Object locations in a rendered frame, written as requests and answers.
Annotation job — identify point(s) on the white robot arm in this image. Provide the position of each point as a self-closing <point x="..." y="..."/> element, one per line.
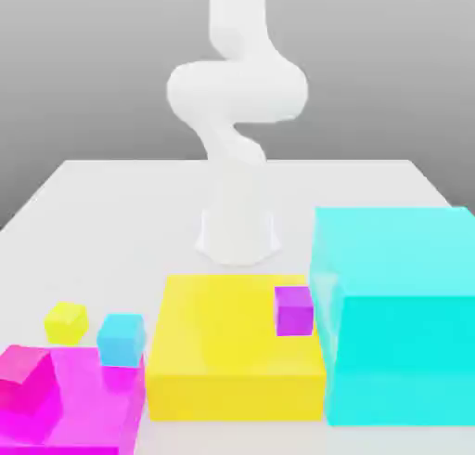
<point x="237" y="91"/>

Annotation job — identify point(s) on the small purple cube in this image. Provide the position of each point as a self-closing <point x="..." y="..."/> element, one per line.
<point x="294" y="312"/>

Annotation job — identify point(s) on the small blue cube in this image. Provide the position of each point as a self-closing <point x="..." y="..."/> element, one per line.
<point x="120" y="340"/>

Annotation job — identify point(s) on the small yellow cube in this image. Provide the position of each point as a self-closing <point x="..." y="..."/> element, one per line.
<point x="66" y="323"/>

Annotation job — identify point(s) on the small pink cube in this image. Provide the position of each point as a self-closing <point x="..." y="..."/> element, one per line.
<point x="26" y="384"/>

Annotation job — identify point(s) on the large yellow box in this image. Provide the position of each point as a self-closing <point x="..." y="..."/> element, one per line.
<point x="222" y="343"/>

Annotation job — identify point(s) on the large cyan box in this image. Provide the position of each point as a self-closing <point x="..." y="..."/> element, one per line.
<point x="400" y="336"/>

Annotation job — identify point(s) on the large magenta box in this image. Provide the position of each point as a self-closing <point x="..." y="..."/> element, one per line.
<point x="92" y="410"/>

